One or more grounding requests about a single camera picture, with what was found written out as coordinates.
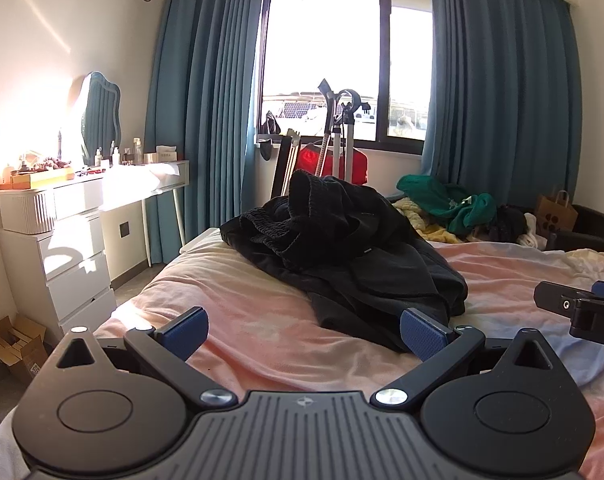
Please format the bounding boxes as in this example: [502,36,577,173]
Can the white ribbed storage box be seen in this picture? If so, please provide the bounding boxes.
[0,177,105,236]

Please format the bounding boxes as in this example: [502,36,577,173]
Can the dark framed window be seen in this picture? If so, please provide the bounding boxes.
[254,0,435,150]

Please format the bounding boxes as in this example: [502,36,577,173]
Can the black armchair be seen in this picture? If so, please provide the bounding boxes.
[547,204,604,253]

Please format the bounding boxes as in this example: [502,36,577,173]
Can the garment steamer stand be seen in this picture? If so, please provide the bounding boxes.
[309,78,371,186]

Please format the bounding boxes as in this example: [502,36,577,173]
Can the red garment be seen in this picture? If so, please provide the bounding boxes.
[298,146,369,186]

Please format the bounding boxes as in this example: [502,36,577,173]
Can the yellow knitted blanket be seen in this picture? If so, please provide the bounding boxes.
[392,197,478,246]

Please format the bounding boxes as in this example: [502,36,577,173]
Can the white drawer chest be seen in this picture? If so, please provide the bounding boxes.
[0,207,117,346]

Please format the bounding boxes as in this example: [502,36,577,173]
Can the bed with pastel sheet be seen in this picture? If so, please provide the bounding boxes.
[94,227,604,461]

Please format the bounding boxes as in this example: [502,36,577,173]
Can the black hanging cloth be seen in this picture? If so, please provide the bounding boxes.
[259,110,281,161]

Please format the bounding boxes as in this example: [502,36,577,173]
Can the green garment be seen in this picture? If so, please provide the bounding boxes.
[397,174,498,235]

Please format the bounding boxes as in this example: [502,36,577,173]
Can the dark cloth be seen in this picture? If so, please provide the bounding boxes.
[474,205,530,243]

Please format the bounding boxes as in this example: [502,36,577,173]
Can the blue curtain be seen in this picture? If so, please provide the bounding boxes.
[421,0,583,211]
[144,0,267,266]

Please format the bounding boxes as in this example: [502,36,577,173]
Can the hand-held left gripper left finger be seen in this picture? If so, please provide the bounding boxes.
[56,306,239,408]

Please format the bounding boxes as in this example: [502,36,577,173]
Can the orange wooden tray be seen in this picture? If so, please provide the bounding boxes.
[10,166,76,190]

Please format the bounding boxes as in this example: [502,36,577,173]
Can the row of cosmetic bottles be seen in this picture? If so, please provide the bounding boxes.
[96,137,143,168]

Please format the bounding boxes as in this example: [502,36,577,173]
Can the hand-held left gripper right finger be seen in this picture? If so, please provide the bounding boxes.
[372,307,565,408]

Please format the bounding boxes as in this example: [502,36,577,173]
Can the white cloth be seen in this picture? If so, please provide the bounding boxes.
[519,212,550,251]

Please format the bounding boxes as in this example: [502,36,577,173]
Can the open cardboard box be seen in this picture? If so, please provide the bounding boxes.
[0,315,50,386]

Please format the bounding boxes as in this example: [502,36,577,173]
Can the wavy framed mirror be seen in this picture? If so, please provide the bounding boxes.
[70,71,122,166]

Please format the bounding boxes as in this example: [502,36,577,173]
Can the black pants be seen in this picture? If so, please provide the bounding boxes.
[219,170,469,353]

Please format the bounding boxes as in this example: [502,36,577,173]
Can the white tissue box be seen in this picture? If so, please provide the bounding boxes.
[144,146,180,164]

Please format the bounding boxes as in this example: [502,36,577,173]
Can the brown paper bag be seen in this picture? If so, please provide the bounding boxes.
[534,190,579,235]

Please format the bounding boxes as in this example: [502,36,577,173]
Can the white bedside stand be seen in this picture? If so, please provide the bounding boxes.
[179,227,223,256]

